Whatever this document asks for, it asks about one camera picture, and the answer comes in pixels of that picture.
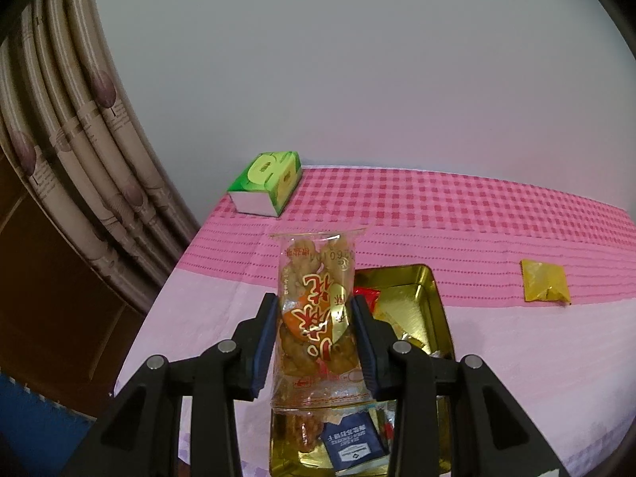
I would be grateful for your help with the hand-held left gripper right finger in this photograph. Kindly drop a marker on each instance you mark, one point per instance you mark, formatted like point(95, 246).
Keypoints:
point(366, 353)

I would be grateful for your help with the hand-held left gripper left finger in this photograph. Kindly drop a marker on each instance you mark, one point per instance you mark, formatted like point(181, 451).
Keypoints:
point(263, 353)

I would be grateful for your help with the red foil snack packet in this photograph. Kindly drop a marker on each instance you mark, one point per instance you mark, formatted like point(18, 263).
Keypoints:
point(370, 295)

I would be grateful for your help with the clear twisted snack packet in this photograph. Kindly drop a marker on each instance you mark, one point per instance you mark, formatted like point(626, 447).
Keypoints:
point(303, 432)
point(315, 308)

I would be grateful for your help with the blue cracker packet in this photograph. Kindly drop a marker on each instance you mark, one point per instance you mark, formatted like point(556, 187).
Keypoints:
point(353, 444)

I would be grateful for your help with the green tissue box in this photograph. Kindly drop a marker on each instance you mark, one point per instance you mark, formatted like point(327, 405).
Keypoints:
point(268, 181)

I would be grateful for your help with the small yellow snack packet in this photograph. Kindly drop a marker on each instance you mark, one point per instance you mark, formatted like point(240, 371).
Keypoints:
point(544, 280)

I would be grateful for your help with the pink checkered tablecloth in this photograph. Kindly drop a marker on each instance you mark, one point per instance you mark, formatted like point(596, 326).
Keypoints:
point(497, 208)

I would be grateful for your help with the brown wooden door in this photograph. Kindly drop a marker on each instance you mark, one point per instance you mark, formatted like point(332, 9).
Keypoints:
point(39, 308)

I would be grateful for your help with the blue foam mat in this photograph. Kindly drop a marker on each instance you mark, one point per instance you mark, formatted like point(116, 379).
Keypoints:
point(30, 427)

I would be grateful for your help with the beige patterned curtain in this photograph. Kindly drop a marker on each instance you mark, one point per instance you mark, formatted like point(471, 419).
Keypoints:
point(74, 134)

